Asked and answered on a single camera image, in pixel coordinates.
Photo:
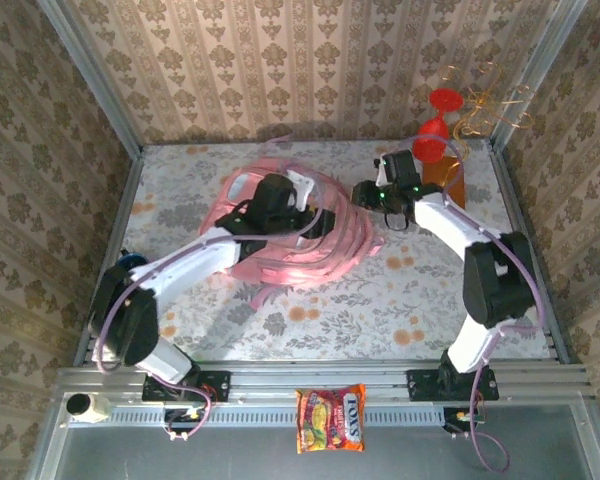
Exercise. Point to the pink backpack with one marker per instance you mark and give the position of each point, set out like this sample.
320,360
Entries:
305,265

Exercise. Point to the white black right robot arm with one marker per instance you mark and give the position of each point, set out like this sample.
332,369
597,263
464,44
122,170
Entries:
445,220

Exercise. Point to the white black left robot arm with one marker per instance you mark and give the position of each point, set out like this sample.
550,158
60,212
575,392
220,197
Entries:
180,265

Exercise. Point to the orange wooden board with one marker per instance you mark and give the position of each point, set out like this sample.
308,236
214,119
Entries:
455,192

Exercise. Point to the red goblet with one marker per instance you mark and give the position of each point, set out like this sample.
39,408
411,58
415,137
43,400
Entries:
432,142

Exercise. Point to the floral table cover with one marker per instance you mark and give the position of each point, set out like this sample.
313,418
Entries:
380,315

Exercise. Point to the blue mug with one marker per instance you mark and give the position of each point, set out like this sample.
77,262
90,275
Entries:
132,260

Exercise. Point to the orange candy bag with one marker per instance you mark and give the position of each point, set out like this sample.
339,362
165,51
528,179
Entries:
330,417

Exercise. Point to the small black controller board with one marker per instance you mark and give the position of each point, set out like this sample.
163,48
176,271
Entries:
455,417
180,416

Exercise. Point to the aluminium cage frame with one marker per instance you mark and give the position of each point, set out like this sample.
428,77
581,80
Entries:
320,376

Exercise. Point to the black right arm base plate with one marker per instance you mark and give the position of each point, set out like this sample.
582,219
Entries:
422,386

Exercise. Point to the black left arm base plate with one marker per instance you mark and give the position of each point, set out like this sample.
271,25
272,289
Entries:
217,385

